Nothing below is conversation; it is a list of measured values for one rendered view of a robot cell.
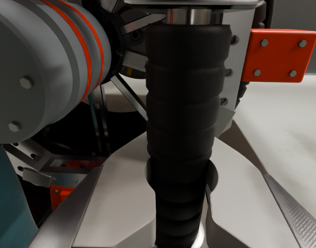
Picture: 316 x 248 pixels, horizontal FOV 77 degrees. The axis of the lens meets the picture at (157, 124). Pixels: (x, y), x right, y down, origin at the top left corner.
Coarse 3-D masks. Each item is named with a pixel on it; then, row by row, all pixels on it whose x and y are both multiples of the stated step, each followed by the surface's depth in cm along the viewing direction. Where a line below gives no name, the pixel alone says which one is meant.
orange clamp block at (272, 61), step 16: (256, 32) 26; (272, 32) 26; (288, 32) 26; (304, 32) 26; (256, 48) 27; (272, 48) 27; (288, 48) 27; (304, 48) 27; (256, 64) 28; (272, 64) 28; (288, 64) 28; (304, 64) 28; (240, 80) 30; (256, 80) 29; (272, 80) 29; (288, 80) 29
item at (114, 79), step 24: (96, 0) 35; (120, 0) 36; (120, 24) 37; (144, 24) 36; (120, 48) 38; (144, 72) 40; (96, 96) 43; (72, 120) 57; (96, 120) 46; (120, 120) 62; (144, 120) 58; (72, 144) 49; (96, 144) 50; (120, 144) 50
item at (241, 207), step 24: (216, 144) 11; (216, 168) 10; (240, 168) 10; (216, 192) 8; (240, 192) 8; (264, 192) 8; (216, 216) 7; (240, 216) 7; (264, 216) 7; (216, 240) 7; (240, 240) 6; (264, 240) 6; (288, 240) 6
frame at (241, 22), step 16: (224, 16) 26; (240, 16) 26; (240, 32) 27; (240, 48) 27; (224, 64) 29; (240, 64) 28; (224, 80) 30; (224, 96) 31; (224, 112) 32; (224, 128) 33; (16, 144) 43; (32, 144) 43; (16, 160) 39; (32, 160) 41; (48, 160) 44; (64, 160) 44; (80, 160) 44; (96, 160) 44; (32, 176) 41; (48, 176) 41; (64, 176) 41; (80, 176) 40
